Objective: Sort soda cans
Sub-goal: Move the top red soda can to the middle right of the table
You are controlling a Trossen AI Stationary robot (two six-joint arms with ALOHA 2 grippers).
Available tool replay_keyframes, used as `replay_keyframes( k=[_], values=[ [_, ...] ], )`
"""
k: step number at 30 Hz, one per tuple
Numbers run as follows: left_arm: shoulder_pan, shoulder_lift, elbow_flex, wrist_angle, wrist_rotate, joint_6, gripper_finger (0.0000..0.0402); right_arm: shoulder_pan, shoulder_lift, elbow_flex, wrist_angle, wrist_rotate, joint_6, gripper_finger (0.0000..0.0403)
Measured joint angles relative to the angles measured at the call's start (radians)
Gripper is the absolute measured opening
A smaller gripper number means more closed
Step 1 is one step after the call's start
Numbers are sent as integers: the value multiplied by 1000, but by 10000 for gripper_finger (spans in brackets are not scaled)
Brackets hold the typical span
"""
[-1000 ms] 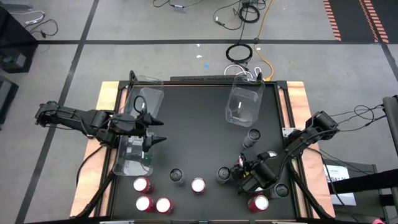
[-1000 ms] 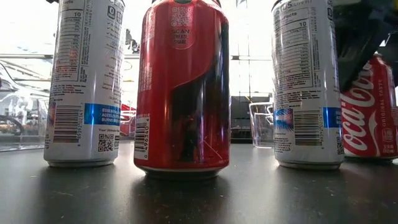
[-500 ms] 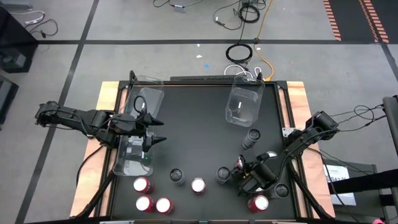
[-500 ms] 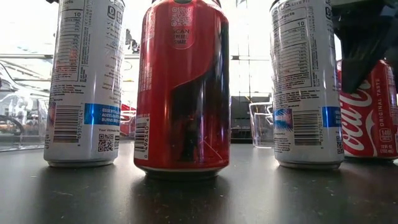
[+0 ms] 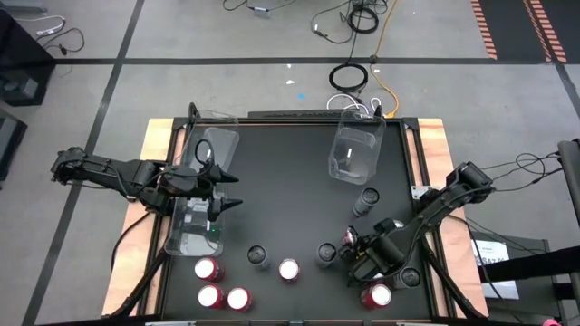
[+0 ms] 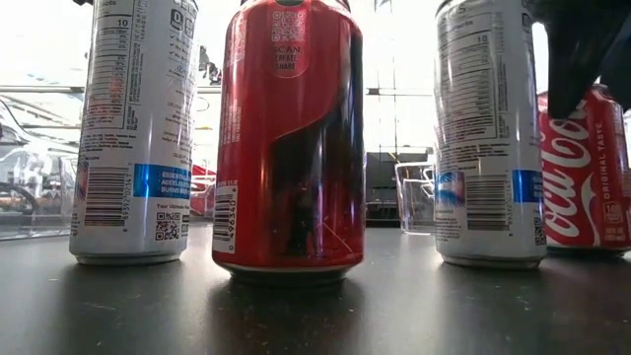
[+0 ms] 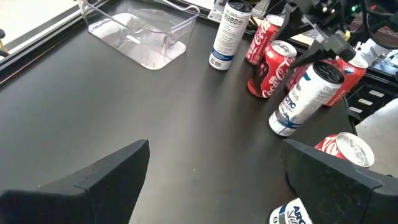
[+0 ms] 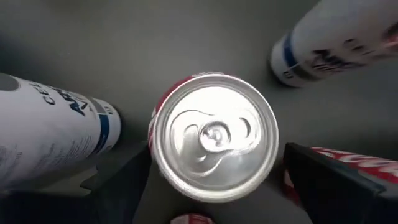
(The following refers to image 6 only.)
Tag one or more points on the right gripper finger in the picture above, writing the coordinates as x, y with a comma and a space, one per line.
577, 49
618, 79

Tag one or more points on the clear plastic bin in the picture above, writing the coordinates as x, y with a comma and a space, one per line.
39, 217
414, 207

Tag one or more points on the white Celsius can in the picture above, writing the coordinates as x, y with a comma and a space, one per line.
133, 123
488, 123

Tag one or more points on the overhead light bar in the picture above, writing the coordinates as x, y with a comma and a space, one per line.
39, 89

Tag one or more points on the red Coca-Cola can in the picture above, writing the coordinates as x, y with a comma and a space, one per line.
276, 148
586, 187

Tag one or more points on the black background cabinet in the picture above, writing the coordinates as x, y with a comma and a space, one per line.
382, 187

